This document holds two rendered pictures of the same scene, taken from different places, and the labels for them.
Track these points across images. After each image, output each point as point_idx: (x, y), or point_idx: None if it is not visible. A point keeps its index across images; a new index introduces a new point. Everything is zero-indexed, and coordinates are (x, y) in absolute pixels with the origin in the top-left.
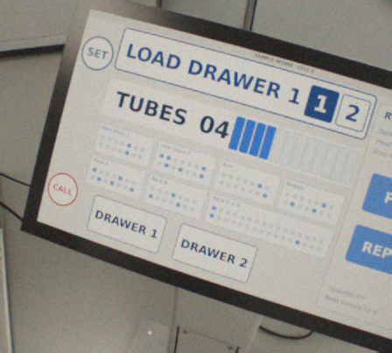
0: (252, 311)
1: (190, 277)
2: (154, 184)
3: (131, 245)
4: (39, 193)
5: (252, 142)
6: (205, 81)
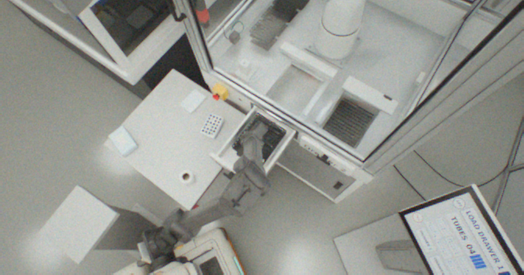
0: None
1: (428, 265)
2: (441, 241)
3: (422, 245)
4: (411, 211)
5: (476, 262)
6: (479, 239)
